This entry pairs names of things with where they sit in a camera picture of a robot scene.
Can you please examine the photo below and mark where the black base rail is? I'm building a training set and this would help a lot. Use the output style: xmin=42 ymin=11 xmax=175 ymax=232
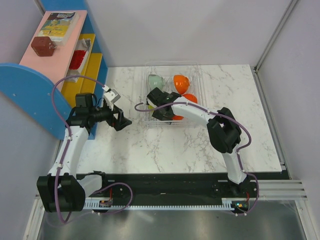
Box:
xmin=81 ymin=171 xmax=258 ymax=201

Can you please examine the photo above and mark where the brown cube box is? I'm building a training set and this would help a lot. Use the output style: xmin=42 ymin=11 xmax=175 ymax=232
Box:
xmin=31 ymin=36 xmax=57 ymax=57

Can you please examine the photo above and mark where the white wire dish rack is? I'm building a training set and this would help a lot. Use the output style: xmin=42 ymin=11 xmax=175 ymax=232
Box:
xmin=143 ymin=59 xmax=203 ymax=127

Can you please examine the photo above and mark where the blue pink yellow shelf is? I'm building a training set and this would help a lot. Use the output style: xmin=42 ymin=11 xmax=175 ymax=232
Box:
xmin=0 ymin=0 xmax=108 ymax=140

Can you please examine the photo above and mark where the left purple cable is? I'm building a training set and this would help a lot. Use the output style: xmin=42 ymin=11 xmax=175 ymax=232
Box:
xmin=44 ymin=75 xmax=133 ymax=228

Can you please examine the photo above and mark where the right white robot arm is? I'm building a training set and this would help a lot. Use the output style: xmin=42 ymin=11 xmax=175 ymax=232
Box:
xmin=147 ymin=87 xmax=247 ymax=197

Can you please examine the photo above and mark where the celadon green ceramic bowl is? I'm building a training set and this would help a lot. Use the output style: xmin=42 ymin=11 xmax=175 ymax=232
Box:
xmin=147 ymin=74 xmax=165 ymax=91

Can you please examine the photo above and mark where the orange plastic bowl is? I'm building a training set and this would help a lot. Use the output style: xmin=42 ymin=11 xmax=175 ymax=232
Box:
xmin=173 ymin=74 xmax=190 ymax=95

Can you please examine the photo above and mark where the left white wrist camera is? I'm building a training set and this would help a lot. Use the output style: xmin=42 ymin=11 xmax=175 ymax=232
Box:
xmin=102 ymin=85 xmax=121 ymax=110

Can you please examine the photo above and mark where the white slotted cable duct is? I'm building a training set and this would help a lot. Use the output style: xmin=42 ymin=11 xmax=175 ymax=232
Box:
xmin=83 ymin=198 xmax=235 ymax=211

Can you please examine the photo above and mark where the orange bottom bowl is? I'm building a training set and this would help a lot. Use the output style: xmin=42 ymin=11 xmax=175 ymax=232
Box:
xmin=172 ymin=115 xmax=184 ymax=121

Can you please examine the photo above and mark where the yellow cover book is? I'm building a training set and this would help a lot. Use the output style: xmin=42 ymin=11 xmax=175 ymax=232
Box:
xmin=37 ymin=12 xmax=80 ymax=47

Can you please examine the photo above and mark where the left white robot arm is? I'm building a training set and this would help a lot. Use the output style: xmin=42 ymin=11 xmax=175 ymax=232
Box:
xmin=36 ymin=89 xmax=132 ymax=213

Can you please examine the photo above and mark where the red white book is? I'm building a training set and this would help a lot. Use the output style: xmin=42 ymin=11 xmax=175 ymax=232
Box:
xmin=67 ymin=38 xmax=92 ymax=76

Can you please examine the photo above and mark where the red plastic bowl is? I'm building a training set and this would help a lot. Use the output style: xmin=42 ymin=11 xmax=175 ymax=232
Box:
xmin=182 ymin=93 xmax=198 ymax=104

